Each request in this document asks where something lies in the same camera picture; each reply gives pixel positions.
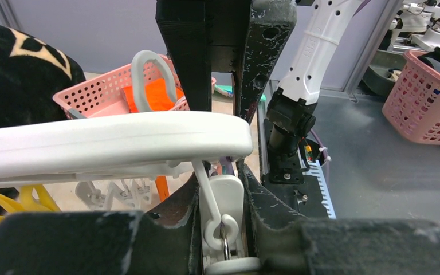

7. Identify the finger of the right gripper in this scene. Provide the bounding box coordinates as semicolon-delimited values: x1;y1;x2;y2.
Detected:
156;0;211;112
233;1;297;123

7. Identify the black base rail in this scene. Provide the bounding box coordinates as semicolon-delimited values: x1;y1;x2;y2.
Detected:
257;101;336;219

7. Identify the pink plastic basket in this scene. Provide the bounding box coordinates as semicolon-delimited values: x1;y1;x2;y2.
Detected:
52;53;218;120

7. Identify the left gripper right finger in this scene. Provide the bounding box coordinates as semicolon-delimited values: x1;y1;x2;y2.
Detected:
239;166;440;274

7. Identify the white clothespin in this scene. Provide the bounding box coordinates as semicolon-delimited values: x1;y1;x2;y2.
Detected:
74;178;153;211
192;161;261;274

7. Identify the white clip hanger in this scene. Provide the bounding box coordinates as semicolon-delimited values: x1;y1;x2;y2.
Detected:
0;50;254;191

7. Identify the yellow clothespin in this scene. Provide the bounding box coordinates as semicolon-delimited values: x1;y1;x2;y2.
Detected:
0;184;61;222

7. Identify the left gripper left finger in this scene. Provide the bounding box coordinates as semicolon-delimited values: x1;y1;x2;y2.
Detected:
0;176;201;274

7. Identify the orange underwear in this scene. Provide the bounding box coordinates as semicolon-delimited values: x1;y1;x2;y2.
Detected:
121;79;176;113

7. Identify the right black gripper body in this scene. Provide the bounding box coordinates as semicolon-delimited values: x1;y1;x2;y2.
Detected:
205;1;252;73

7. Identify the purple clothespin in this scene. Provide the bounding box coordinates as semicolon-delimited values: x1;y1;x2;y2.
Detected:
219;156;235;175

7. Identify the black floral pillow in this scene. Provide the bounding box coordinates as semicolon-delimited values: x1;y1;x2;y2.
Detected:
0;25;85;128

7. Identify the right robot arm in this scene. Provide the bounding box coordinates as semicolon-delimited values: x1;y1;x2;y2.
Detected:
155;1;362;184

